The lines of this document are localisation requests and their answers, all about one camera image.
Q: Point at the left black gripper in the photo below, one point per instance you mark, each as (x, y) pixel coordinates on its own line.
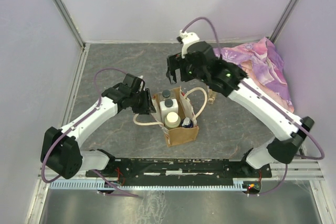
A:
(147, 106)

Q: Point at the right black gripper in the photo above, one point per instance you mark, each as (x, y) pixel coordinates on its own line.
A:
(170, 73)

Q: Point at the white square bottle grey cap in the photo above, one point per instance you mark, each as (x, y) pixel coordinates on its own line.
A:
(167, 106)

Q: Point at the clear bottle dark cap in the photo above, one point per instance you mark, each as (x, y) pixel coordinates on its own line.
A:
(165, 94)

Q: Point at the brown canvas tote bag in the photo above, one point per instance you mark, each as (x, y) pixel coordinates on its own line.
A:
(178, 135)

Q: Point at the amber bottle white cap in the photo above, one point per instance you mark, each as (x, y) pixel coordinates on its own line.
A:
(211, 96)

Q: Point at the purple pink patterned cloth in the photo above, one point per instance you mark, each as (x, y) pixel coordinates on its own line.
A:
(263, 65)

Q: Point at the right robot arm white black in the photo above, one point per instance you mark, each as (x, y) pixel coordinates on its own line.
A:
(288, 129)

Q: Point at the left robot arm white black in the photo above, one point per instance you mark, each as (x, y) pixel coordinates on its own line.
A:
(61, 147)

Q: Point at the cream lid green jar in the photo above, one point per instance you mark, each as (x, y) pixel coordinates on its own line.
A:
(172, 120)

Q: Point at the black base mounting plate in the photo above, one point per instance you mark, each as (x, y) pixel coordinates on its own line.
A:
(130, 168)

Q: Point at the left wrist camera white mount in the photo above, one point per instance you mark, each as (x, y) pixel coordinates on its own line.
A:
(142, 85)

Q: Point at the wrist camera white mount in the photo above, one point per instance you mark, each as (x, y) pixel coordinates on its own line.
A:
(186, 39)
(142, 85)

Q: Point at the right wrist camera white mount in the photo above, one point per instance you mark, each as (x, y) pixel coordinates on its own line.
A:
(186, 39)

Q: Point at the light blue slotted cable duct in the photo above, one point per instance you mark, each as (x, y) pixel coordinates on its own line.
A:
(161, 183)

